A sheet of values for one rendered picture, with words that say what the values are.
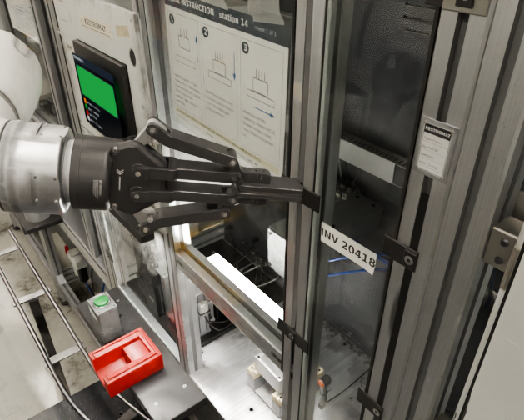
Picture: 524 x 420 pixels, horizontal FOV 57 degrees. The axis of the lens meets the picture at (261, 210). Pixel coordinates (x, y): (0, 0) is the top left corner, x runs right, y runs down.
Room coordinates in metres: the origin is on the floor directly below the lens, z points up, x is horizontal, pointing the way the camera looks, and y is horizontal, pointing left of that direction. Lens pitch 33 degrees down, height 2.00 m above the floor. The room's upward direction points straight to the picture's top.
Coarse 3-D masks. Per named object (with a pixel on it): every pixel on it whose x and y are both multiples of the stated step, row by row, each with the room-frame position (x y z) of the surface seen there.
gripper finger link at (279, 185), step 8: (272, 176) 0.47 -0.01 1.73; (248, 184) 0.44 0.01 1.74; (256, 184) 0.45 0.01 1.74; (264, 184) 0.45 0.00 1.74; (272, 184) 0.45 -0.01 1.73; (280, 184) 0.45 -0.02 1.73; (288, 184) 0.46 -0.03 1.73; (296, 184) 0.46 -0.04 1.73; (264, 192) 0.44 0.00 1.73; (272, 192) 0.44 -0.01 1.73; (280, 192) 0.44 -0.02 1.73; (288, 192) 0.45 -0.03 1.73; (296, 192) 0.45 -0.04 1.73
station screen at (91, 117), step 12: (84, 60) 1.01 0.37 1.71; (96, 72) 0.97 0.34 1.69; (108, 84) 0.93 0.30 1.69; (84, 96) 1.05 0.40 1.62; (84, 108) 1.07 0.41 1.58; (96, 108) 1.00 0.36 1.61; (96, 120) 1.02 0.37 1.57; (108, 120) 0.95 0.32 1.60; (108, 132) 0.97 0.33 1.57; (120, 132) 0.91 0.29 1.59
